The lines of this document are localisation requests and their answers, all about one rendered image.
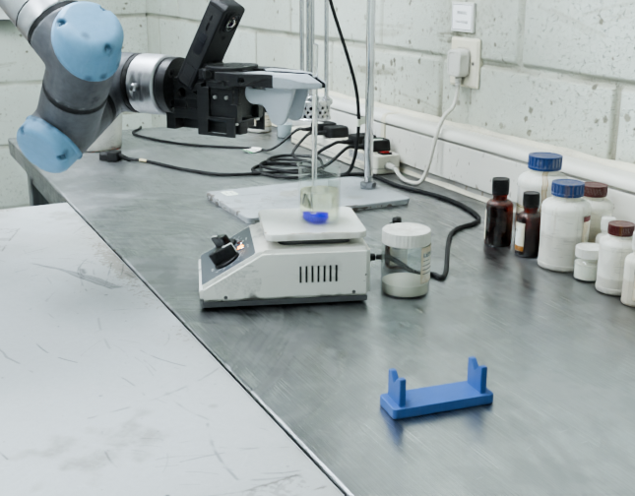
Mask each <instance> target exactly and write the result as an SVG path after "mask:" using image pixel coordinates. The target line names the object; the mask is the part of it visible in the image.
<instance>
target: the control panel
mask: <svg viewBox="0 0 635 496"><path fill-rule="evenodd" d="M230 238H235V239H236V243H235V244H234V247H235V249H236V251H237V252H238V254H239V256H238V257H237V259H236V260H235V261H233V262H232V263H231V264H229V265H228V266H226V267H224V268H222V269H216V267H215V265H214V263H213V262H212V260H211V259H210V257H209V255H210V254H211V253H213V252H214V250H215V249H216V248H217V247H214V248H212V249H211V250H209V251H207V252H206V253H204V254H202V255H201V273H202V285H203V284H205V283H206V282H208V281H210V280H211V279H214V278H215V277H217V276H219V275H220V274H222V273H224V272H225V271H227V270H229V269H230V268H232V267H234V266H235V265H237V264H239V263H240V262H242V261H244V260H245V259H247V258H249V257H250V256H252V255H254V254H255V249H254V244H253V240H252V236H251V232H250V227H249V226H248V227H246V228H245V229H243V230H241V231H240V232H238V233H236V234H235V235H233V236H231V237H230ZM230 238H229V239H230ZM240 240H242V242H241V243H239V244H237V242H238V241H240ZM240 245H243V247H241V248H240V249H237V248H238V246H240Z"/></svg>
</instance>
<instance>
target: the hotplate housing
mask: <svg viewBox="0 0 635 496"><path fill-rule="evenodd" d="M249 227H250V232H251V236H252V240H253V244H254V249H255V254H254V255H252V256H250V257H249V258H247V259H245V260H244V261H242V262H240V263H239V264H237V265H235V266H234V267H232V268H230V269H229V270H227V271H225V272H224V273H222V274H220V275H219V276H217V277H215V278H214V279H211V280H210V281H208V282H206V283H205V284H203V285H202V273H201V259H199V291H200V299H202V300H203V308H212V307H232V306H254V305H275V304H296V303H317V302H338V301H359V300H367V294H366V293H367V291H370V261H375V254H374V253H370V248H369V247H368V245H367V244H366V242H365V241H364V239H363V238H353V239H327V240H301V241H268V240H266V239H265V238H264V234H263V231H262V227H261V224H260V222H258V223H256V224H251V225H249Z"/></svg>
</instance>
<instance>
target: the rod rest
mask: <svg viewBox="0 0 635 496"><path fill-rule="evenodd" d="M486 377H487V367H486V366H485V365H480V366H478V363H477V360H476V358H475V357H474V356H470V357H469V361H468V380H467V381H462V382H456V383H450V384H443V385H437V386H431V387H424V388H418V389H412V390H406V382H407V380H406V379H405V378H404V377H403V378H399V376H398V373H397V370H396V369H395V368H390V369H389V377H388V393H387V394H382V395H381V396H380V405H381V406H382V407H383V408H384V409H385V410H386V411H387V413H388V414H389V415H390V416H391V417H392V418H393V419H402V418H408V417H414V416H420V415H425V414H430V413H436V412H442V411H448V410H454V409H460V408H466V407H472V406H478V405H484V404H490V403H493V393H492V392H491V391H490V390H489V389H488V388H487V387H486Z"/></svg>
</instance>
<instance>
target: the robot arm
mask: <svg viewBox="0 0 635 496"><path fill-rule="evenodd" d="M0 8H1V9H2V10H3V11H4V13H5V14H6V15H7V16H8V18H9V19H10V20H11V22H12V23H13V24H14V25H15V27H16V28H17V29H18V30H19V32H20V33H21V34H22V36H23V37H24V38H25V39H26V41H27V42H28V43H29V44H30V46H31V47H32V48H33V50H34V51H35V53H36V54H37V55H38V56H39V58H40V59H41V60H42V61H43V63H44V65H45V71H44V75H43V80H42V86H41V90H40V95H39V100H38V105H37V108H36V110H35V112H34V113H33V114H32V115H29V116H28V117H27V118H26V121H25V122H24V123H23V124H22V126H21V127H20V128H19V129H18V132H17V142H18V145H19V148H20V150H21V151H22V153H23V154H24V156H25V157H26V158H27V159H28V160H29V161H30V162H31V163H32V164H34V165H36V166H37V167H39V168H40V169H42V170H44V171H47V172H50V173H61V172H64V171H66V170H67V169H68V168H69V167H70V166H71V165H72V164H73V163H74V162H75V161H76V160H77V159H81V158H82V157H83V153H84V152H85V151H86V150H87V149H88V148H89V147H90V146H91V145H92V144H93V143H94V142H95V140H96V139H97V138H98V137H99V136H100V135H101V134H102V133H103V132H104V131H105V130H106V129H107V128H108V126H109V125H110V124H111V123H112V122H113V121H114V120H115V119H116V118H117V117H118V115H119V114H120V113H122V112H124V111H127V112H138V113H149V114H158V115H166V128H170V129H178V128H182V127H187V128H197V129H198V134H199V135H208V136H218V137H227V138H236V135H242V134H247V133H248V128H249V129H259V130H265V111H263V106H264V107H265V108H266V110H267V113H268V115H269V118H270V120H271V122H272V123H273V124H275V125H284V124H285V123H286V122H287V119H290V120H293V121H297V120H299V119H301V117H302V116H303V112H304V108H305V104H306V100H307V97H308V93H309V90H321V89H322V88H327V84H326V82H325V81H323V80H322V79H321V78H319V77H318V81H317V80H315V79H314V78H313V73H310V72H306V71H300V70H296V69H290V68H282V67H267V66H258V64H256V63H240V62H229V63H223V62H222V60H223V58H224V56H225V54H226V51H227V49H228V47H229V45H230V43H231V40H232V38H233V36H234V34H235V32H236V29H237V27H238V25H239V23H240V20H241V18H242V16H243V14H244V12H245V9H244V7H243V6H241V5H240V4H239V3H237V2H236V1H234V0H210V2H209V5H208V7H207V9H206V12H205V14H204V16H203V19H202V21H201V23H200V25H199V27H198V29H197V31H196V34H195V36H194V38H193V41H192V43H191V45H190V48H189V50H188V52H187V55H186V57H185V58H183V57H174V56H172V55H166V54H153V53H133V52H122V50H121V49H122V45H123V41H124V31H123V28H122V26H121V24H120V22H119V20H118V19H117V17H116V16H115V15H114V14H113V13H112V12H111V11H107V10H105V9H103V8H101V6H100V5H98V4H97V3H93V2H87V1H80V0H0ZM261 88H262V89H261ZM254 119H255V120H256V126H254ZM213 132H217V133H213ZM222 133H225V134H222Z"/></svg>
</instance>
